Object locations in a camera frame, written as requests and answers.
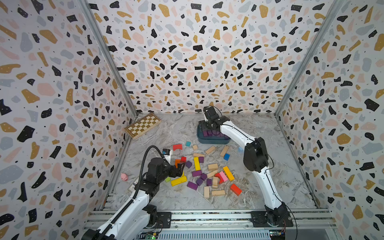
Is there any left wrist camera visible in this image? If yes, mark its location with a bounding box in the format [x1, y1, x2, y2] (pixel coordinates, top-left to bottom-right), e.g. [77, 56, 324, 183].
[162, 149, 173, 164]

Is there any pink long block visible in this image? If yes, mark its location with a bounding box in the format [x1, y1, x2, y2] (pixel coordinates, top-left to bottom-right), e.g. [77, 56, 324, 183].
[219, 171, 228, 183]

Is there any amber yellow long block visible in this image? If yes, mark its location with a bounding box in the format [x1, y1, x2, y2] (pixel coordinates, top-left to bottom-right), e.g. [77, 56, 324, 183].
[223, 166, 235, 181]

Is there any wooden chessboard box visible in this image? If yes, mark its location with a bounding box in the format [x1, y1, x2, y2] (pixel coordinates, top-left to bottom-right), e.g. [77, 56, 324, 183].
[125, 113, 161, 140]

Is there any natural wood long block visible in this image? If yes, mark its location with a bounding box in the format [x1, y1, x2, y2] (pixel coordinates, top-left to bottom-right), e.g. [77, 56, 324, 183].
[220, 146, 229, 158]

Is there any teal plastic storage bin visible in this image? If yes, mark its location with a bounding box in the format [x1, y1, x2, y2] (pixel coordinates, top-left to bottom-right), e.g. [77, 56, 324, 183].
[197, 121, 231, 145]

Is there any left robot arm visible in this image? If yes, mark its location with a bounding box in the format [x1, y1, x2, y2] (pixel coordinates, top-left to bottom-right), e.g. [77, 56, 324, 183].
[81, 146, 185, 240]

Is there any pink pig toy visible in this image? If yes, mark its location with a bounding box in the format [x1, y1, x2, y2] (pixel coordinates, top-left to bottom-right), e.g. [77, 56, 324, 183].
[121, 173, 129, 182]

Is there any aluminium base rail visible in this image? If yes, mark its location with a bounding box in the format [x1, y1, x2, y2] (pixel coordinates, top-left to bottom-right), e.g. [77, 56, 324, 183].
[80, 209, 340, 240]

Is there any purple flat block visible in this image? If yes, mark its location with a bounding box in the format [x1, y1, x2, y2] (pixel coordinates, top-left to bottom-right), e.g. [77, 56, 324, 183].
[187, 182, 199, 191]

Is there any red curved arch block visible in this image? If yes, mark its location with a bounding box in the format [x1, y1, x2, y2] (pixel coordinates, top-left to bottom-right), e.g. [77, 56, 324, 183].
[214, 173, 224, 185]

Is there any red rectangular block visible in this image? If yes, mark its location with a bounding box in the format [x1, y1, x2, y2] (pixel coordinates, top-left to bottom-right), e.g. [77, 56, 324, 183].
[230, 184, 242, 196]

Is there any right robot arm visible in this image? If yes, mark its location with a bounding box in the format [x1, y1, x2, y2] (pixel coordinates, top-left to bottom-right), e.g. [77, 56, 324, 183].
[199, 106, 292, 226]

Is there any yellow flat block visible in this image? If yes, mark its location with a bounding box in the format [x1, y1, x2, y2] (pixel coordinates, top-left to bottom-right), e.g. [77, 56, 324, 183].
[171, 176, 187, 187]

